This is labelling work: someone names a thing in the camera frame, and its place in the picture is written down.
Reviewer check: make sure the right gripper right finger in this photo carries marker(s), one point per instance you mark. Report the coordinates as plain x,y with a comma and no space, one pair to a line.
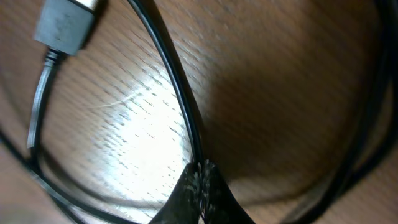
219,204

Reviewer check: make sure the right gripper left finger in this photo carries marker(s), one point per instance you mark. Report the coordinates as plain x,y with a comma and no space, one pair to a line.
183,205

